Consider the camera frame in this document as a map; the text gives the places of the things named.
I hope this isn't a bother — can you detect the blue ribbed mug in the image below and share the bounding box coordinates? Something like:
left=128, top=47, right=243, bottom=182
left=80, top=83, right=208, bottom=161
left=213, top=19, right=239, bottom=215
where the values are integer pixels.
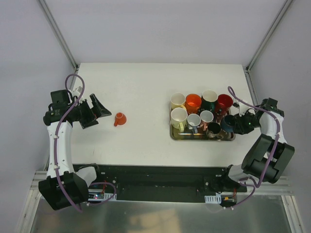
left=220, top=115, right=236, bottom=133

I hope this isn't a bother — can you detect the small orange cup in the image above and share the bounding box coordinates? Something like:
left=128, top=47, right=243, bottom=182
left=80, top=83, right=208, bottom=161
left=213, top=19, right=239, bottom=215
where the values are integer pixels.
left=114, top=112, right=127, bottom=127

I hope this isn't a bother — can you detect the brown striped mug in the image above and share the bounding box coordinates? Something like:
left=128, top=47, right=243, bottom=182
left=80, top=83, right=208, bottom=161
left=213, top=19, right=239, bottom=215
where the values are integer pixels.
left=206, top=122, right=223, bottom=139

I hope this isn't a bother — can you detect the red mug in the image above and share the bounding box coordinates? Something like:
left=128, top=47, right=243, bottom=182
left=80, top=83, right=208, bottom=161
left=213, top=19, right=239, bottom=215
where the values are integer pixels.
left=214, top=94, right=233, bottom=116

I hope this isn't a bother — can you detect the pink mug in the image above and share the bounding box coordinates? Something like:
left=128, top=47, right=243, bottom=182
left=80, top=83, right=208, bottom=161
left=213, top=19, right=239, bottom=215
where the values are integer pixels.
left=200, top=110, right=214, bottom=132

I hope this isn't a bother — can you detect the dark green mug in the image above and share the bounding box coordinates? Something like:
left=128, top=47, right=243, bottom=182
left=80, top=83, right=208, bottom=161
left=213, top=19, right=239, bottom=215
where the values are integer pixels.
left=201, top=90, right=218, bottom=112

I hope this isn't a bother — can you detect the grey-blue mug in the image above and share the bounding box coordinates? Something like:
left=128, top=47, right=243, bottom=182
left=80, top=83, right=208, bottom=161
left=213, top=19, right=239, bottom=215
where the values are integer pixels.
left=187, top=114, right=201, bottom=134

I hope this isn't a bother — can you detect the bright orange mug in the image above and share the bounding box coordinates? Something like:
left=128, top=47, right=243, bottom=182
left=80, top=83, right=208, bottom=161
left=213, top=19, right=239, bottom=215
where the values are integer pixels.
left=185, top=94, right=202, bottom=114

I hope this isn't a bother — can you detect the pale yellow-green mug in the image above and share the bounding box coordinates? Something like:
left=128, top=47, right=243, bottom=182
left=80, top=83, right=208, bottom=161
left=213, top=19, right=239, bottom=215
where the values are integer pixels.
left=171, top=107, right=188, bottom=133

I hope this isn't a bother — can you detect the yellow mug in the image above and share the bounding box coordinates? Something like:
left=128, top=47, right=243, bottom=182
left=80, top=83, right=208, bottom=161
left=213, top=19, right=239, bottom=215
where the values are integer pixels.
left=171, top=93, right=186, bottom=110

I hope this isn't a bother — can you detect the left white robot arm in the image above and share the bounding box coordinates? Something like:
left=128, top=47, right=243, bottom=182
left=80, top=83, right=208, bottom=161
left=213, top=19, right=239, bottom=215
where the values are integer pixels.
left=38, top=87, right=111, bottom=210

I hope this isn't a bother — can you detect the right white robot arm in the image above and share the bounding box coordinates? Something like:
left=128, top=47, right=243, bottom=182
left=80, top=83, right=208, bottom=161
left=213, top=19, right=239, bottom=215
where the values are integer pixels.
left=219, top=98, right=295, bottom=192

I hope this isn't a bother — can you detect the steel baking tray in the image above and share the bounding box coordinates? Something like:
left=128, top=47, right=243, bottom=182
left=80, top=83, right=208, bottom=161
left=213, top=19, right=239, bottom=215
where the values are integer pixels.
left=170, top=107, right=235, bottom=141

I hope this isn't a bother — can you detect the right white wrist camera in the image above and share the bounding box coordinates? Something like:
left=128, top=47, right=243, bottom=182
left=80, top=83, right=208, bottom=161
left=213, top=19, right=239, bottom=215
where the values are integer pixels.
left=233, top=100, right=249, bottom=117

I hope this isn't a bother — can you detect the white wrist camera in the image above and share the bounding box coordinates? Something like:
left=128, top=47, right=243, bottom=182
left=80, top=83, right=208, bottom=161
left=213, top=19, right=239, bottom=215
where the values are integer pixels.
left=69, top=86, right=83, bottom=99
left=233, top=100, right=249, bottom=117

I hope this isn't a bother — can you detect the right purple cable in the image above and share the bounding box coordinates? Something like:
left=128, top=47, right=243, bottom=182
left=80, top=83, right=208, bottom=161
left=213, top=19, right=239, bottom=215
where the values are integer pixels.
left=206, top=86, right=280, bottom=213

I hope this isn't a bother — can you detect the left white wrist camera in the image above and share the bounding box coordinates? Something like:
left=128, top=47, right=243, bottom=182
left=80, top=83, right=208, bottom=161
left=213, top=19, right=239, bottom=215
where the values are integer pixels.
left=69, top=86, right=83, bottom=99

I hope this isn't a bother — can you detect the left white cable duct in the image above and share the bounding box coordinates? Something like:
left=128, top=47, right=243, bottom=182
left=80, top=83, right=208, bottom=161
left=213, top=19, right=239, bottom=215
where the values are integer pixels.
left=88, top=192, right=117, bottom=202

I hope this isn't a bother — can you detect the white cable duct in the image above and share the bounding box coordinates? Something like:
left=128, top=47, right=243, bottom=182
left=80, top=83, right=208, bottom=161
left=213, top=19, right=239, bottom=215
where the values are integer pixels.
left=204, top=195, right=237, bottom=204
left=88, top=192, right=117, bottom=202

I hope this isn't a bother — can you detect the right white cable duct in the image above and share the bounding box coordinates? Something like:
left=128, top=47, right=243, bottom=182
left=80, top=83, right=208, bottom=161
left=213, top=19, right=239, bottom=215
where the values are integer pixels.
left=204, top=195, right=237, bottom=204

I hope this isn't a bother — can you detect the left aluminium frame post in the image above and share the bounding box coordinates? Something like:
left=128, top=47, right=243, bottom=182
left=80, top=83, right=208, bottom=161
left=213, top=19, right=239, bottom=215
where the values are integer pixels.
left=37, top=0, right=79, bottom=71

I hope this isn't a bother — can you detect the aluminium frame post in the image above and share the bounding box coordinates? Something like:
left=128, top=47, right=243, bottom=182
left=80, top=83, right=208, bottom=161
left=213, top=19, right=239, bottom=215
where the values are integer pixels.
left=245, top=0, right=295, bottom=73
left=37, top=0, right=79, bottom=71

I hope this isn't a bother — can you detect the right aluminium frame post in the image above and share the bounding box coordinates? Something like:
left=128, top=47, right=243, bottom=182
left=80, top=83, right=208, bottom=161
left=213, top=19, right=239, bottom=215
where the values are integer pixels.
left=245, top=0, right=295, bottom=73

